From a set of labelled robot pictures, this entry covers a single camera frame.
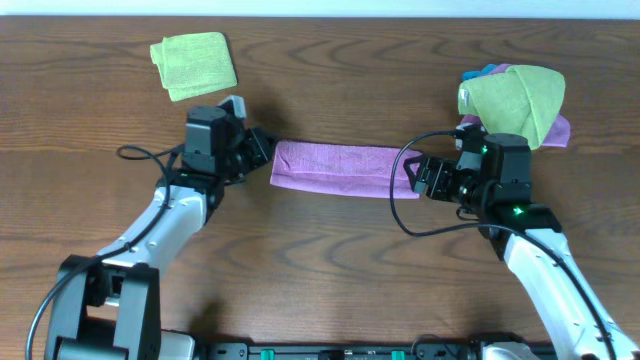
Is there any purple microfiber cloth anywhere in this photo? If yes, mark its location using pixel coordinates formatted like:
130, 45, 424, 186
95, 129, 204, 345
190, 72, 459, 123
270, 141, 419, 199

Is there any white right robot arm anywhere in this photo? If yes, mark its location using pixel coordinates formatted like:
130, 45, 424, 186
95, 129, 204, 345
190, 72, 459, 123
393, 129, 639, 359

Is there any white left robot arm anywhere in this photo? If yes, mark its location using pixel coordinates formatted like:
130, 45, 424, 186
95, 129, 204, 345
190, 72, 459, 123
42, 95, 275, 359

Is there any folded green cloth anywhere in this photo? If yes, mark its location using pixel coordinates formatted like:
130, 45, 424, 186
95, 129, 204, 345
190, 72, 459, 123
150, 32, 238, 102

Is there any blue cloth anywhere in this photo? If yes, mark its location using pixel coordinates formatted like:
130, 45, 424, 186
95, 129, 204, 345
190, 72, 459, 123
462, 64, 497, 81

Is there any purple cloth in pile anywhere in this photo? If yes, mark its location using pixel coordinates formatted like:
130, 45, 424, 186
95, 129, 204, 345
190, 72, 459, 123
459, 63, 572, 149

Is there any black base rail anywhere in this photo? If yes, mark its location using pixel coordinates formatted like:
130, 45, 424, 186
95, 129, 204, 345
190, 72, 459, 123
193, 340, 513, 360

